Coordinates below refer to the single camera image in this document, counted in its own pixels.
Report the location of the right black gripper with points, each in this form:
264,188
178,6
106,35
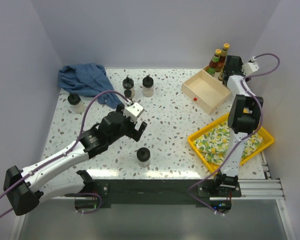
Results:
240,63

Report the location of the blue checkered shirt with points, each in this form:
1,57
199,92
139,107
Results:
89,80

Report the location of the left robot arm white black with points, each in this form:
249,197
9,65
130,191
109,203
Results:
24,187

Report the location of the yellow cap sauce bottle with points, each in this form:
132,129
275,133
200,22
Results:
211,69

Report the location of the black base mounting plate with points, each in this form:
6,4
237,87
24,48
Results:
106,193

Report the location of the beige divided wooden tray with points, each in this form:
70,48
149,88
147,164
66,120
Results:
208,90

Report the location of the front centre glass jar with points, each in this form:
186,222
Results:
143,157

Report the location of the red cap sauce bottle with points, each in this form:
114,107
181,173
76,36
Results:
223,56

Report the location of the taped lid glass jar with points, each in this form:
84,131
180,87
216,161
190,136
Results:
128,83

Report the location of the black cap spice shaker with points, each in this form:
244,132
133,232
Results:
128,94

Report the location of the back right glass jar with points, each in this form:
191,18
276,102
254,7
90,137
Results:
148,86

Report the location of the yellow plastic tray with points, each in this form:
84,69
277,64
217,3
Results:
267,141

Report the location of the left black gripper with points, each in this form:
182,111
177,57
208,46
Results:
134,133

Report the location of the lemon print cloth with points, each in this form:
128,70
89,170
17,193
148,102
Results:
214,143

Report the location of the far left glass jar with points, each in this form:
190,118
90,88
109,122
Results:
76,103

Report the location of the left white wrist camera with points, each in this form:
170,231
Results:
133,111

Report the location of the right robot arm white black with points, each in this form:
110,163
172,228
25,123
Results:
244,118

